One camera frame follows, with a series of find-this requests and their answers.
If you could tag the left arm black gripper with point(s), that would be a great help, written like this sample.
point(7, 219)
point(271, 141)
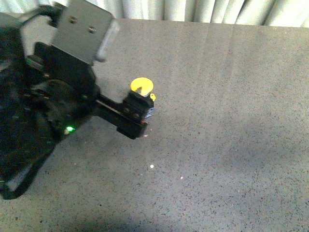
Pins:
point(65, 90)

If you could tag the yellow push button switch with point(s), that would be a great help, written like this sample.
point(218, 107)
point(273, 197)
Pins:
point(144, 86)

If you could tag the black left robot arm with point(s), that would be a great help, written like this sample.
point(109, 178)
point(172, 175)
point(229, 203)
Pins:
point(26, 139)

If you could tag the white pleated curtain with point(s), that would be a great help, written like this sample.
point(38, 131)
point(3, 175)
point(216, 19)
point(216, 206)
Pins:
point(276, 13)

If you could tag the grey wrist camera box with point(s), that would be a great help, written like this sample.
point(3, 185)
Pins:
point(85, 31)

